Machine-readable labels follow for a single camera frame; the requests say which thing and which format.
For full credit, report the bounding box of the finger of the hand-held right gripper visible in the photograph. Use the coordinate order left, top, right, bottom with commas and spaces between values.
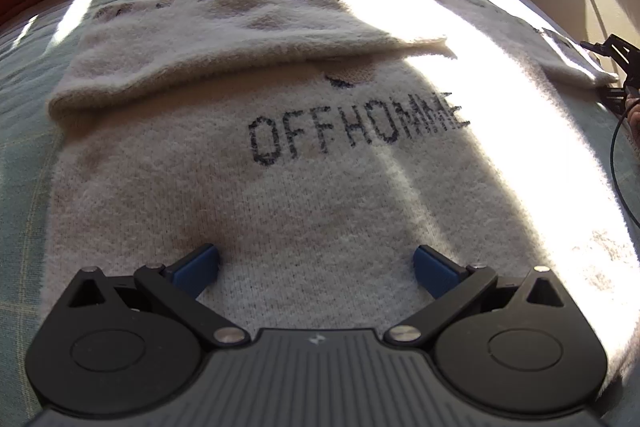
580, 34, 640, 76
597, 83, 640, 114

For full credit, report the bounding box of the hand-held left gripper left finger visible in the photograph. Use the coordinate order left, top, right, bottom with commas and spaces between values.
67, 243, 251, 350

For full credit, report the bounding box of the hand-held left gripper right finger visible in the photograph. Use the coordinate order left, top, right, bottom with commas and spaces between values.
384, 244, 568, 350

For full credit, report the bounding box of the white knitted sweater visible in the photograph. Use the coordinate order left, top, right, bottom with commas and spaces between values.
42, 0, 640, 358

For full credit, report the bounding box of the black cable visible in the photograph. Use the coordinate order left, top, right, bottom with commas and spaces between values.
609, 104, 640, 228

